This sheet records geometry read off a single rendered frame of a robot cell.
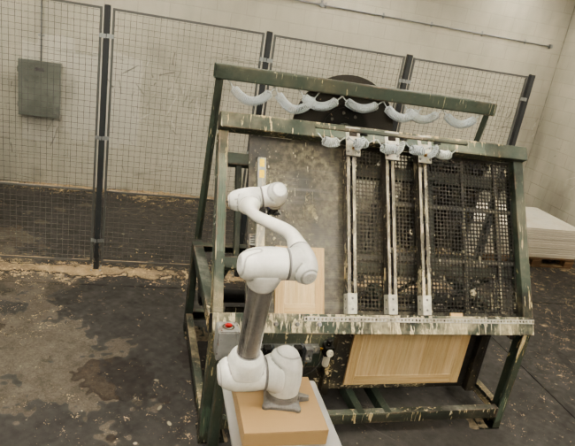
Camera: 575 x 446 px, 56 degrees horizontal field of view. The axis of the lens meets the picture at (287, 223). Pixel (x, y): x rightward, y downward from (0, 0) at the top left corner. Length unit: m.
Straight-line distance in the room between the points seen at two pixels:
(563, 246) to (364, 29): 4.07
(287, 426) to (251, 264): 0.82
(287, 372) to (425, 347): 1.70
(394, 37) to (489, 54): 1.57
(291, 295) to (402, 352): 1.03
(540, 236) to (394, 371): 4.42
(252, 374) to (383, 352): 1.61
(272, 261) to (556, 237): 6.42
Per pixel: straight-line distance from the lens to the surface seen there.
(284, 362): 2.52
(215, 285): 3.19
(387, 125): 4.27
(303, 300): 3.35
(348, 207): 3.47
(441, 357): 4.16
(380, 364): 3.96
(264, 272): 2.12
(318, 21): 8.05
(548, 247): 8.20
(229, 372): 2.49
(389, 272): 3.52
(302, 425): 2.61
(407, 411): 4.01
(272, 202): 2.62
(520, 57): 9.47
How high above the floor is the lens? 2.46
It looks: 19 degrees down
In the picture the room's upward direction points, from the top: 9 degrees clockwise
